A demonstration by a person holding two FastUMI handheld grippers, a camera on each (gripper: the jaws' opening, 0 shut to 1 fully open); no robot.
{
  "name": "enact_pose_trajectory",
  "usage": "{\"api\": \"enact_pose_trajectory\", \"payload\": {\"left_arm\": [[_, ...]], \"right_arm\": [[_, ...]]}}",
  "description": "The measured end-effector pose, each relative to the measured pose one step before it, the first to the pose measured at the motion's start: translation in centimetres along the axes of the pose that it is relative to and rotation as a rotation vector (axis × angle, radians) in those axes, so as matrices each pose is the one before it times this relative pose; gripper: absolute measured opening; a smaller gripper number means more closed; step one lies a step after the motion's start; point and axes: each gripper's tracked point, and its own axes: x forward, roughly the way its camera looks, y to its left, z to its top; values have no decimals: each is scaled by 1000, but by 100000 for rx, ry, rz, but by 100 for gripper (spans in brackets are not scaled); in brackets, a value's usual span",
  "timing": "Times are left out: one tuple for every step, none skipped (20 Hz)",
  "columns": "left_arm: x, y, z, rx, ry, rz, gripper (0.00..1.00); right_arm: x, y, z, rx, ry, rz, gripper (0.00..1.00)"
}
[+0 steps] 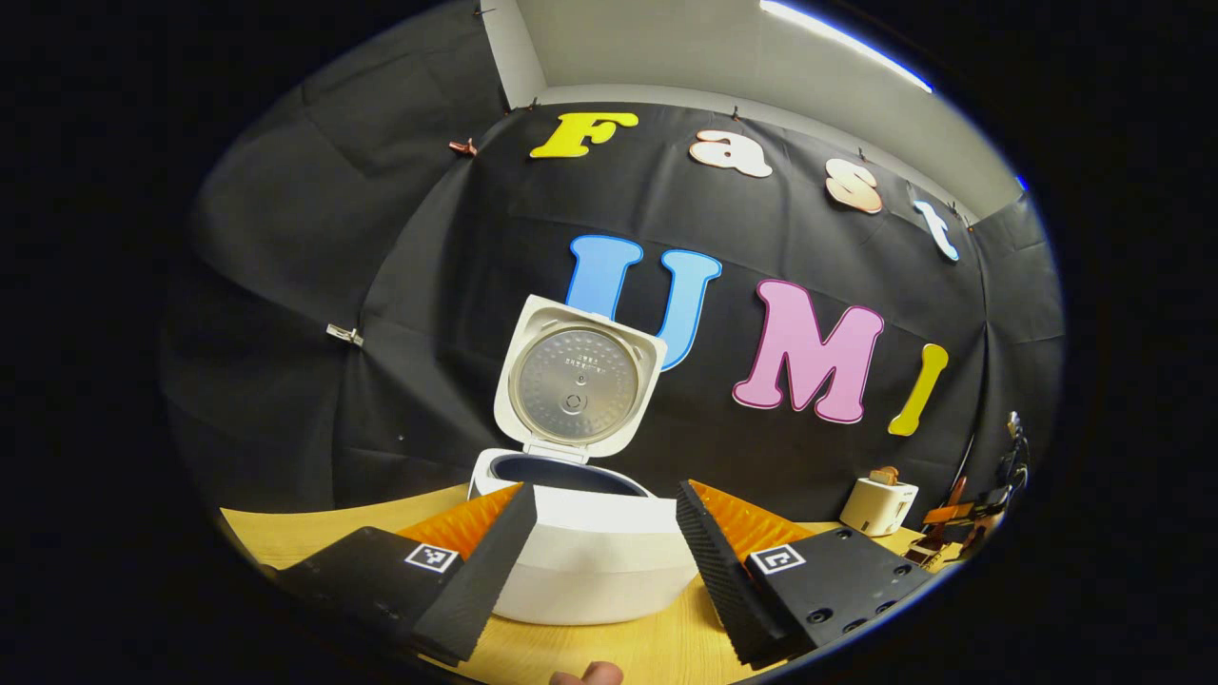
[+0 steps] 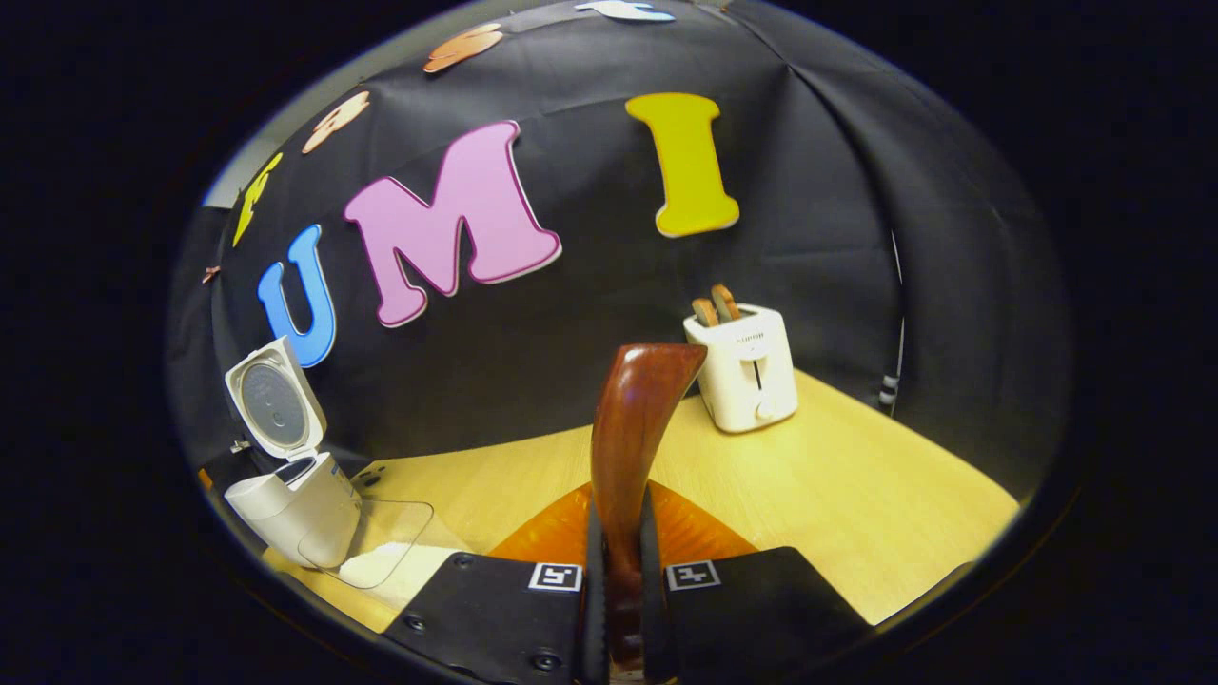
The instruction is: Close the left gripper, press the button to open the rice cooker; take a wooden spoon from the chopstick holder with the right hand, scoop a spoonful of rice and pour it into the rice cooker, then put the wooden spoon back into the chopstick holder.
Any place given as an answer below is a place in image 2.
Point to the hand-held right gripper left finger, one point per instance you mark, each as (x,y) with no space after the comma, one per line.
(594,618)

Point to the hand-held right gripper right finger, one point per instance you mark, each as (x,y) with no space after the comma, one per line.
(655,618)

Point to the brown wooden spoon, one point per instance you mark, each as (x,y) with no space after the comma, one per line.
(633,428)

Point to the white rice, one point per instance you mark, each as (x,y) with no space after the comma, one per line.
(400,571)

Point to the white rice cooker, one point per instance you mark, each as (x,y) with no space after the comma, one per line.
(295,514)

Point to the clear glass dish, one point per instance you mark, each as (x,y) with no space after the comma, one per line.
(390,533)

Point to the black backdrop cloth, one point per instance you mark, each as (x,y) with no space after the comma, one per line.
(571,362)

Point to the white toaster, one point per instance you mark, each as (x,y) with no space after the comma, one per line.
(742,371)

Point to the brown bread slice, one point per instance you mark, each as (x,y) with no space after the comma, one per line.
(705,312)
(726,302)

